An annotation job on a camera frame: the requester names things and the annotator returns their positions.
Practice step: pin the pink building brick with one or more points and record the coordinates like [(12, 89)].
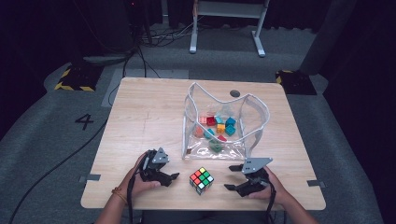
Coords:
[(203, 120)]

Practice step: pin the grey round stand base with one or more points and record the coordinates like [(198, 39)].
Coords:
[(106, 59)]

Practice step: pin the multicoloured puzzle cube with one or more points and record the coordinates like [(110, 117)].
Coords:
[(201, 181)]

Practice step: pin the green building brick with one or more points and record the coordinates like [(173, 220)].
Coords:
[(215, 146)]

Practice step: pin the clear plastic zipper bag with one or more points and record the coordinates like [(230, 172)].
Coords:
[(252, 109)]

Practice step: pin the salmon building brick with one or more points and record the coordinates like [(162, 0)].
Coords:
[(199, 132)]

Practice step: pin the orange building brick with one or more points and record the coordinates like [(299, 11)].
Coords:
[(220, 128)]

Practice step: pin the grey padded column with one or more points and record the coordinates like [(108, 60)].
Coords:
[(330, 31)]

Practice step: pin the person's left hand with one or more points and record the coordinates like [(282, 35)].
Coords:
[(135, 183)]

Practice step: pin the black yellow striped base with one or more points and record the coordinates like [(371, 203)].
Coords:
[(295, 82), (77, 79)]

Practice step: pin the dark teal building brick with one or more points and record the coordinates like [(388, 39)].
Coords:
[(230, 121)]

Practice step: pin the person's right hand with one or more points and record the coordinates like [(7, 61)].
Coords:
[(275, 191)]

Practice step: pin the white metal stand frame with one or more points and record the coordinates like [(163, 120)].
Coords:
[(230, 9)]

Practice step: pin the red building brick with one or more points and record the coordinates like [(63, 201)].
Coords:
[(222, 138), (211, 121)]

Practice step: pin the light teal building brick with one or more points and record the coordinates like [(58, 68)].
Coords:
[(219, 119)]

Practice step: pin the grey round table grommet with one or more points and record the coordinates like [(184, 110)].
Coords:
[(234, 93)]

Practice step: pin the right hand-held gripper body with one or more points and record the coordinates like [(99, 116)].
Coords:
[(257, 182)]

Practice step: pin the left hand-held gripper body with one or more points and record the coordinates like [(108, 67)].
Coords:
[(152, 172)]

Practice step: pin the grey tape strip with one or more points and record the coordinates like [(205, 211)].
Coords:
[(316, 183), (93, 177)]

